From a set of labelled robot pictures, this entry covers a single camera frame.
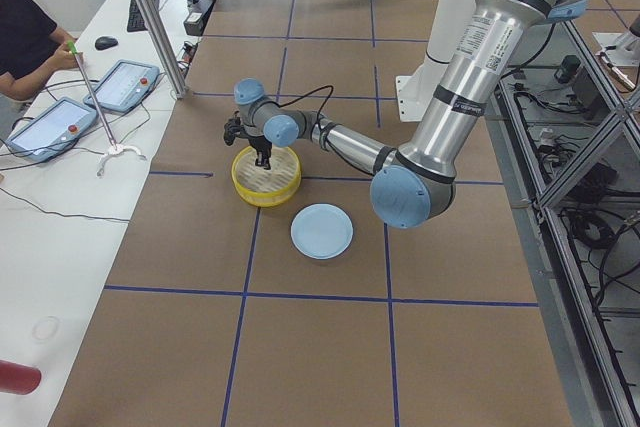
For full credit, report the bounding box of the yellow-rimmed bamboo steamer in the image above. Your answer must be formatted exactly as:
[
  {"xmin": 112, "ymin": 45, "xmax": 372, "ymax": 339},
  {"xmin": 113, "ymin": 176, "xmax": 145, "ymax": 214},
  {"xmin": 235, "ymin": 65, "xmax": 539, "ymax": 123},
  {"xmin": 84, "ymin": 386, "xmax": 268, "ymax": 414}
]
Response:
[{"xmin": 231, "ymin": 147, "xmax": 301, "ymax": 207}]

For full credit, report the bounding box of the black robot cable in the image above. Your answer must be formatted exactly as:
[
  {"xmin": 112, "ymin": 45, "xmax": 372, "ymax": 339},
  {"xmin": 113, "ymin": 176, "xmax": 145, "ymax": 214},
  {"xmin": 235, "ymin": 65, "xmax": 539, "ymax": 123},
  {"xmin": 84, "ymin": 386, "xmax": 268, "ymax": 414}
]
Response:
[{"xmin": 274, "ymin": 85, "xmax": 335, "ymax": 121}]

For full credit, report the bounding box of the red cylinder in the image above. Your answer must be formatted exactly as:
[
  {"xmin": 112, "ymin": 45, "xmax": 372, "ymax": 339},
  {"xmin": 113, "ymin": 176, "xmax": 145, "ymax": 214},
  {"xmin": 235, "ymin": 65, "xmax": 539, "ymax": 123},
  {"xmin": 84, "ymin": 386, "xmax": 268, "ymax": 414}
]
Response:
[{"xmin": 0, "ymin": 360, "xmax": 42, "ymax": 395}]

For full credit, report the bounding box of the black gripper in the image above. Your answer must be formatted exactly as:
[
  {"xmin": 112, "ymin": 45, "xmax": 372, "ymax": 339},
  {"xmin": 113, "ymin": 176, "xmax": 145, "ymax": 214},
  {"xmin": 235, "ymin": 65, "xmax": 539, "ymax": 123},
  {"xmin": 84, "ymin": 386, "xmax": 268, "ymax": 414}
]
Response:
[{"xmin": 249, "ymin": 136, "xmax": 272, "ymax": 170}]

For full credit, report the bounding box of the far teach pendant tablet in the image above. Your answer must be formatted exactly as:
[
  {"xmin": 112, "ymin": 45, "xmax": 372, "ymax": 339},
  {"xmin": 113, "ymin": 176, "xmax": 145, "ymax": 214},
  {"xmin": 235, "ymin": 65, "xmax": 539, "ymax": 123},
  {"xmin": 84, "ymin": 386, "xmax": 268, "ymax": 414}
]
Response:
[{"xmin": 92, "ymin": 60, "xmax": 160, "ymax": 113}]

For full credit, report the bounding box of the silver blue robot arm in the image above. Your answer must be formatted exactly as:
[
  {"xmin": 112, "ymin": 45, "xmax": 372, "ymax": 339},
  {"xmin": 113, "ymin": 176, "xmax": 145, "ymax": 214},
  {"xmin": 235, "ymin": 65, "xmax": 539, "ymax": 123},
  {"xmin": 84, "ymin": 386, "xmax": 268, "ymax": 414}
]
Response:
[{"xmin": 223, "ymin": 0, "xmax": 587, "ymax": 229}]

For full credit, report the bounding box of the teach pendant tablet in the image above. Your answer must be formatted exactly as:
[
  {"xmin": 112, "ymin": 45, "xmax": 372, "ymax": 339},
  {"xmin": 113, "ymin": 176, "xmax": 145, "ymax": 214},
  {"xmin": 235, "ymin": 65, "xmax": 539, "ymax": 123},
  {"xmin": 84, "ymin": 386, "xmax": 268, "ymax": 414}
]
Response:
[
  {"xmin": 92, "ymin": 60, "xmax": 160, "ymax": 113},
  {"xmin": 6, "ymin": 97, "xmax": 98, "ymax": 162}
]

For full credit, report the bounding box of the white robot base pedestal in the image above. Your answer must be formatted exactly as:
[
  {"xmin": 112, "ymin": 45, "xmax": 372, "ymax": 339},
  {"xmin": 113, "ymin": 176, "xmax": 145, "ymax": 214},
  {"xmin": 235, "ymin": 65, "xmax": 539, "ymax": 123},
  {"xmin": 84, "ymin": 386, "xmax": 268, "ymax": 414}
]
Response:
[{"xmin": 396, "ymin": 0, "xmax": 476, "ymax": 122}]

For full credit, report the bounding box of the black keyboard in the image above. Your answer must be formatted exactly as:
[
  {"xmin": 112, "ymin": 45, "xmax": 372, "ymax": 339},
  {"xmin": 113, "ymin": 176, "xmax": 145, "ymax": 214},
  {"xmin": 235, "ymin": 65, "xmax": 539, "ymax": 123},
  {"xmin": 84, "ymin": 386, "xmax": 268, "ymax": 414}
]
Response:
[{"xmin": 126, "ymin": 0, "xmax": 162, "ymax": 33}]

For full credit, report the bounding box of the light blue plate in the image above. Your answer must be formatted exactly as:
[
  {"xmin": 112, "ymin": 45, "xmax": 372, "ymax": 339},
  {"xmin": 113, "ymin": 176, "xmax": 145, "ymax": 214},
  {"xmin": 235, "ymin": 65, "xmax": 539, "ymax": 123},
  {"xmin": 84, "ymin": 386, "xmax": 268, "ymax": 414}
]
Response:
[{"xmin": 290, "ymin": 203, "xmax": 354, "ymax": 260}]

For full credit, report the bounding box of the aluminium frame post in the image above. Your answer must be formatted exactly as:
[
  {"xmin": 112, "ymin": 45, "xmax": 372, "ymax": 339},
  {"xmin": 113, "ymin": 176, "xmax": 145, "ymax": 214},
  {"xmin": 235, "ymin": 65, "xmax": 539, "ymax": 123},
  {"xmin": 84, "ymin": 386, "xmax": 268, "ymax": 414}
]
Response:
[{"xmin": 136, "ymin": 0, "xmax": 187, "ymax": 99}]

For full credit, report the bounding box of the black device box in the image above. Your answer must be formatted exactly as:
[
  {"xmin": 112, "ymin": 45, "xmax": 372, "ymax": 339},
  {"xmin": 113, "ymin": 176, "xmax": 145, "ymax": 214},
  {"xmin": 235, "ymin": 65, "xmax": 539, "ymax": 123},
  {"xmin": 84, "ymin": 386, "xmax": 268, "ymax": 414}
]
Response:
[{"xmin": 183, "ymin": 0, "xmax": 215, "ymax": 37}]

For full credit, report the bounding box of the black computer mouse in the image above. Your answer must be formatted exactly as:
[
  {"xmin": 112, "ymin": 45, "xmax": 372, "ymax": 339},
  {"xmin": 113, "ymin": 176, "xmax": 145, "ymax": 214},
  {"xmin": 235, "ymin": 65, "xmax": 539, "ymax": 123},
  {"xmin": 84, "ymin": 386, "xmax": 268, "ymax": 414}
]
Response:
[{"xmin": 94, "ymin": 36, "xmax": 119, "ymax": 51}]

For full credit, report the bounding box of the near teach pendant tablet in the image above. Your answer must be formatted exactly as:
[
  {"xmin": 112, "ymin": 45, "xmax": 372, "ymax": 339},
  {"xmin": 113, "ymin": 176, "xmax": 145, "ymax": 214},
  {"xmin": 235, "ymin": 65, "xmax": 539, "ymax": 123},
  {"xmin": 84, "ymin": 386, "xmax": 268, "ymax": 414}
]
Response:
[{"xmin": 6, "ymin": 97, "xmax": 98, "ymax": 162}]

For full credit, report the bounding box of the reacher grabber stick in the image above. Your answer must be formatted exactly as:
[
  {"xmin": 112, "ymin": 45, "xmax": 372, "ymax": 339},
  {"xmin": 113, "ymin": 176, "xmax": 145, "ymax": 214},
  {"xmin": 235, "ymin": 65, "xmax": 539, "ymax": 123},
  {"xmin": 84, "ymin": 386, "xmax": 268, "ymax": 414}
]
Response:
[{"xmin": 66, "ymin": 40, "xmax": 147, "ymax": 177}]

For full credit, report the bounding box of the clear tape ring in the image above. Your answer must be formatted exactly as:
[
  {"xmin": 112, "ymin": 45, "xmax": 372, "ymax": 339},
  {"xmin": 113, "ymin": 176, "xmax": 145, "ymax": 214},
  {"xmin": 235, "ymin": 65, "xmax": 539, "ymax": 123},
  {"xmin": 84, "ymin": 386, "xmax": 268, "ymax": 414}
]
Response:
[{"xmin": 31, "ymin": 316, "xmax": 62, "ymax": 342}]

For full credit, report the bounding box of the person in black shirt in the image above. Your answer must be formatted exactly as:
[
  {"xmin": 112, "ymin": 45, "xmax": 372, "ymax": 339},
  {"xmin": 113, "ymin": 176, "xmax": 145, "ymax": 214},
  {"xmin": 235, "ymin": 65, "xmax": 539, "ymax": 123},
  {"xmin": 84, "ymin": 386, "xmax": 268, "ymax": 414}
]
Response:
[{"xmin": 1, "ymin": 0, "xmax": 78, "ymax": 101}]

